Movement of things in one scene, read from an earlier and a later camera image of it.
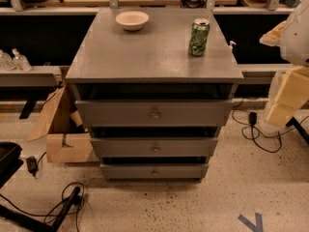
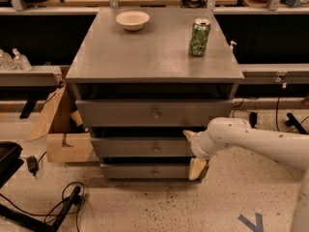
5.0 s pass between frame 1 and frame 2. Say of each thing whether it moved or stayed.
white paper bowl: stayed
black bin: stayed
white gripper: moved
